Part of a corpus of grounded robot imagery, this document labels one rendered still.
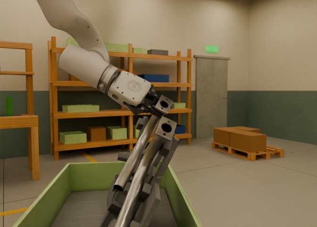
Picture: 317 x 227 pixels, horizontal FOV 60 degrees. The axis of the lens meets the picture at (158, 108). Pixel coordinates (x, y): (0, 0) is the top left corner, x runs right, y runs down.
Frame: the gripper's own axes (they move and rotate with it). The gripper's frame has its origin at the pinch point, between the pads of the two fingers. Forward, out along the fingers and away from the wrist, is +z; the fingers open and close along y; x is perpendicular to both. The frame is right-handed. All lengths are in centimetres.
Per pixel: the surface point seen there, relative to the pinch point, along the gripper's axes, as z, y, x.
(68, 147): -99, 173, 410
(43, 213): -14.1, -33.6, 25.7
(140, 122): -2.8, 7.4, 20.8
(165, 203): 19.3, -10.2, 32.5
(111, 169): -4.1, -2.6, 45.2
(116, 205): 2.5, -27.2, 11.4
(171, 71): -4, 463, 380
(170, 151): 7.2, -15.8, -5.7
